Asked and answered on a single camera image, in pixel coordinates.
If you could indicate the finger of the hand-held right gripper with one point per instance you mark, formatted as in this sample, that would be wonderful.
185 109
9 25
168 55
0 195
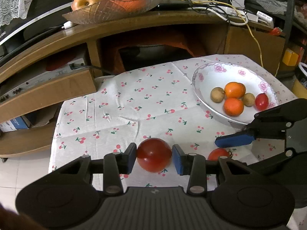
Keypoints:
235 140
283 111

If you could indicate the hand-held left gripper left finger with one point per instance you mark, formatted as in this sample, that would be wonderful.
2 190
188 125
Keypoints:
131 159

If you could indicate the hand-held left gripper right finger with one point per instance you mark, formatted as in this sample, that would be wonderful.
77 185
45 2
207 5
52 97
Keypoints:
178 159

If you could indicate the small round red tomato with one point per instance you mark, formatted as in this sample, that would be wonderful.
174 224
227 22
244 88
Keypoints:
217 153

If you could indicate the large dark red tomato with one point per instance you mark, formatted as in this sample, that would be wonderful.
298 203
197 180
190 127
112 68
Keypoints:
154 155

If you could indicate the oblong red tomato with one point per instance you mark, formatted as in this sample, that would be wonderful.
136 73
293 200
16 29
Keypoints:
261 101

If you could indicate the brown kiwi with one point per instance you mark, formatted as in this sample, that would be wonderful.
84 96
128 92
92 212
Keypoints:
217 94
248 99

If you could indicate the small orange mandarin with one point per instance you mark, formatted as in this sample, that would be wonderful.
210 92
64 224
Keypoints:
235 89

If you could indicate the white floral bowl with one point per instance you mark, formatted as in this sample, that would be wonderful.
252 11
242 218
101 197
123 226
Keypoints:
208 81

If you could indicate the yellow box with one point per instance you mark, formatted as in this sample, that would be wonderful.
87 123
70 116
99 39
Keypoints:
290 57

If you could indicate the cherry print tablecloth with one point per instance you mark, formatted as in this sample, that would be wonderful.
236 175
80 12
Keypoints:
144 100

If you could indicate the small red object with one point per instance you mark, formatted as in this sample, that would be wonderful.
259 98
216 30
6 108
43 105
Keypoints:
275 31

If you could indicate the small white power strip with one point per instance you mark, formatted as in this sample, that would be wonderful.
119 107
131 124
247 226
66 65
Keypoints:
265 18

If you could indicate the wooden television stand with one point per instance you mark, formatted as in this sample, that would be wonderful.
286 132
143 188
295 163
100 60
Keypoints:
48 93

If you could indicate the silver media player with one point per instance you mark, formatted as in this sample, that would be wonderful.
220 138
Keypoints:
40 80

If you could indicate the blue and white box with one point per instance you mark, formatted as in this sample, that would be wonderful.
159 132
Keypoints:
15 124

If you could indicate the black power adapter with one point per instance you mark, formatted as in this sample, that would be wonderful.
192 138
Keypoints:
220 2

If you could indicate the flat black device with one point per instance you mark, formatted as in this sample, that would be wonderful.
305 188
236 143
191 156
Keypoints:
174 5

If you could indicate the white plug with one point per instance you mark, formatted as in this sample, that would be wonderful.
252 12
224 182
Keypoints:
68 25

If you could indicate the glass leaf-shaped dish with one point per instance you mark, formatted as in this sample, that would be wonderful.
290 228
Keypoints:
112 12

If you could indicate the black television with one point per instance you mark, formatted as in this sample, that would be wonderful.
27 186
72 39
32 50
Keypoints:
43 9

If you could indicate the white lace cloth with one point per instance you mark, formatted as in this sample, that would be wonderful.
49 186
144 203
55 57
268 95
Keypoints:
16 0

